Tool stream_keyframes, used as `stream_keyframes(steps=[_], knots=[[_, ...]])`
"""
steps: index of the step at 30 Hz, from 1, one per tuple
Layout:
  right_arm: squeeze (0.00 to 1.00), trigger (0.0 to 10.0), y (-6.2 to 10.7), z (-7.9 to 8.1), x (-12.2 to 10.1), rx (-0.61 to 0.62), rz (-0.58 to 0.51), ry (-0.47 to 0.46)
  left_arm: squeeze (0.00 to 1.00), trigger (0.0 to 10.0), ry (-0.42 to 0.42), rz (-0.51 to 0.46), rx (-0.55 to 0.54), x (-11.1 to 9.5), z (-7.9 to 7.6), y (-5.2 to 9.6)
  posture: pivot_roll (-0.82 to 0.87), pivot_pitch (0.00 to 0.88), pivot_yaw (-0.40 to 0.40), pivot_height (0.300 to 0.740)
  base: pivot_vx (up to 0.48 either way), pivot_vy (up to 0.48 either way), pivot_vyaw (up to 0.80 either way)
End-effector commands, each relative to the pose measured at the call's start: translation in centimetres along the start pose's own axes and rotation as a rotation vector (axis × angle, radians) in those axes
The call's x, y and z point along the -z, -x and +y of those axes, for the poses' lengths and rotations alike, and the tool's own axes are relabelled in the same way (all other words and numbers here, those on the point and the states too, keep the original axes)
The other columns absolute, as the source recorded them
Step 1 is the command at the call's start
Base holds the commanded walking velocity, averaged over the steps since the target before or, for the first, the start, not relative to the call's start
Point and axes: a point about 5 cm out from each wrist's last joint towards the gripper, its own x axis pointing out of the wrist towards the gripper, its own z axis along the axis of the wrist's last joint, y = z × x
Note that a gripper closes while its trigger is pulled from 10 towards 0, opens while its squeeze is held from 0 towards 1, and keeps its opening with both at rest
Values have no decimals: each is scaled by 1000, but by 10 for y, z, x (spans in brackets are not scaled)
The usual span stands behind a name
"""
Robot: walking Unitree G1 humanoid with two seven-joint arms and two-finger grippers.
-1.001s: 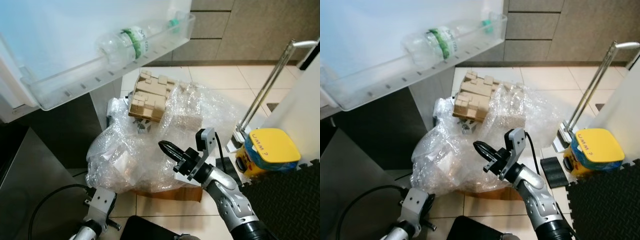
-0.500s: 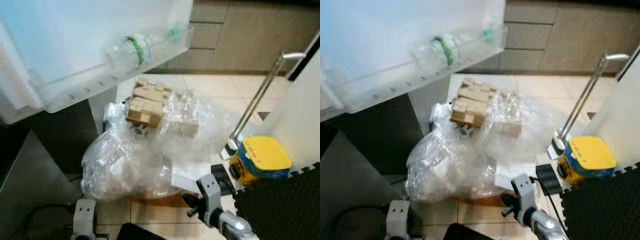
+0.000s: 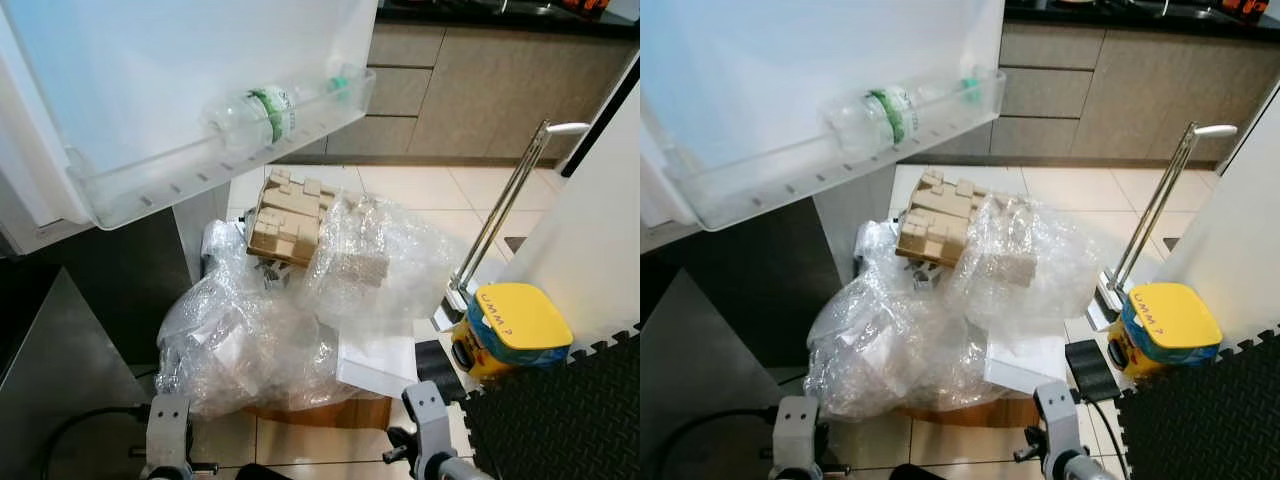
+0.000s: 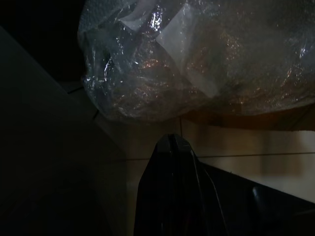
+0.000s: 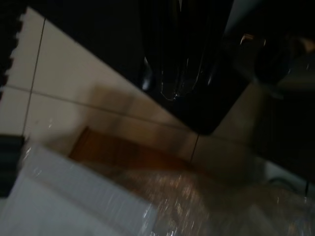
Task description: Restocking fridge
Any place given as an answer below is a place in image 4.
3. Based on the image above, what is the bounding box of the clear bubble wrap bag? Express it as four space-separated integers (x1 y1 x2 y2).
77 0 315 123

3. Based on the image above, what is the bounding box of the black fabric mat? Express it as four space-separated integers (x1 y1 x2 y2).
196 161 315 236

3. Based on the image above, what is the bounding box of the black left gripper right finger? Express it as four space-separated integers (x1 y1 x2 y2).
172 134 205 236

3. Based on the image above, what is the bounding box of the steel grey fridge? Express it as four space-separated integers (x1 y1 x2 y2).
0 24 128 236

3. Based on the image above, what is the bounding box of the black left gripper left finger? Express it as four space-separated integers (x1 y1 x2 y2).
134 134 173 236

